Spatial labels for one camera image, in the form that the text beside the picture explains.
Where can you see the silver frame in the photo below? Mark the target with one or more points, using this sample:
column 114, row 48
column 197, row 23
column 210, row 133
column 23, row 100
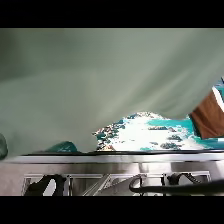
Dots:
column 100, row 166

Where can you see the pale green T-shirt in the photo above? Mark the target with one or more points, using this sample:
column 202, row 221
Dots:
column 83, row 83

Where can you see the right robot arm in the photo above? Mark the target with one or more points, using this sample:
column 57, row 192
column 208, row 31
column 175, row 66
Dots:
column 176, row 178

